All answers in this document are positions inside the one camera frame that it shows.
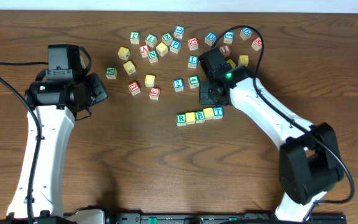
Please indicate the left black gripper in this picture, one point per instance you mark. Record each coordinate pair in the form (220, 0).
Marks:
(97, 88)

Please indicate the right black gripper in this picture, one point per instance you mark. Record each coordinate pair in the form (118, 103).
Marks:
(204, 98)

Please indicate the blue T block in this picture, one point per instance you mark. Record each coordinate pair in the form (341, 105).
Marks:
(218, 112)

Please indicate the green B block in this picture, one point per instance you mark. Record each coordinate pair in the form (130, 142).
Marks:
(199, 117)

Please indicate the yellow O block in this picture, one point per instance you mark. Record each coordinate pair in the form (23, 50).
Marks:
(190, 118)

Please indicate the green R block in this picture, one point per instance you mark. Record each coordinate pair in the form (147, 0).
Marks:
(181, 120)

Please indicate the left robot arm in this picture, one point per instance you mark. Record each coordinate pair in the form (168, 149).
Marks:
(53, 101)

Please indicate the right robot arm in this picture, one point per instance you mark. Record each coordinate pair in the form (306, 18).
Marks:
(309, 160)

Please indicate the green 4 block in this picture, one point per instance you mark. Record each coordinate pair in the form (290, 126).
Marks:
(193, 81)

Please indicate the green V block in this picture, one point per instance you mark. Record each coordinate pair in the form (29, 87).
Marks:
(111, 73)

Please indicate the blue 2 block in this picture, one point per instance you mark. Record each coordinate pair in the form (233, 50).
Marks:
(178, 85)

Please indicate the red U block lower left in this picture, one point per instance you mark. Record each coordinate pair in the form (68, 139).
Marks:
(134, 88)

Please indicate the red u block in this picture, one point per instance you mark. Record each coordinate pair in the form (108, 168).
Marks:
(134, 88)
(193, 43)

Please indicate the blue L block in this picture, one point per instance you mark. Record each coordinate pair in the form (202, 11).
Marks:
(192, 61)

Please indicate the yellow S block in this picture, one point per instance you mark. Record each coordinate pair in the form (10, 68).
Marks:
(231, 62)

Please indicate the red I block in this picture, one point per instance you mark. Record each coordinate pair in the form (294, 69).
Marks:
(225, 50)

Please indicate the yellow K block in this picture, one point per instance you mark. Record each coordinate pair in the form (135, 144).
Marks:
(243, 60)

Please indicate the yellow C block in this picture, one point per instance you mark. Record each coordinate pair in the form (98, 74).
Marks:
(150, 81)

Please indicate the red E block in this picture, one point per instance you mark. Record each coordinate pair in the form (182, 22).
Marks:
(154, 93)

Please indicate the red U block upper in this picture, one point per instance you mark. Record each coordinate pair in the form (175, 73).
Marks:
(193, 43)

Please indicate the blue D block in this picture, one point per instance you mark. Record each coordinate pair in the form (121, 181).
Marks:
(210, 39)

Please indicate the blue P block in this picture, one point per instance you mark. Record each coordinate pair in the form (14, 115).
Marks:
(175, 46)

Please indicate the red A block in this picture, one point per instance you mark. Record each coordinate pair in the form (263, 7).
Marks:
(144, 50)

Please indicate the green N block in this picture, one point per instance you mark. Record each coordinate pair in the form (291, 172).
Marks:
(152, 56)

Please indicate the red M block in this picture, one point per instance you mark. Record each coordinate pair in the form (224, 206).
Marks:
(257, 44)

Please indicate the blue J block top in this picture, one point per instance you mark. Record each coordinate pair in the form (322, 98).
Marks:
(179, 32)

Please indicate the green Z block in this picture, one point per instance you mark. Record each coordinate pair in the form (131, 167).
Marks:
(167, 39)

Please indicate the green L block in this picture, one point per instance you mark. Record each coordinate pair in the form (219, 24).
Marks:
(151, 40)

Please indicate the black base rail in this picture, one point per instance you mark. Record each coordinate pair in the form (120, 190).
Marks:
(259, 217)

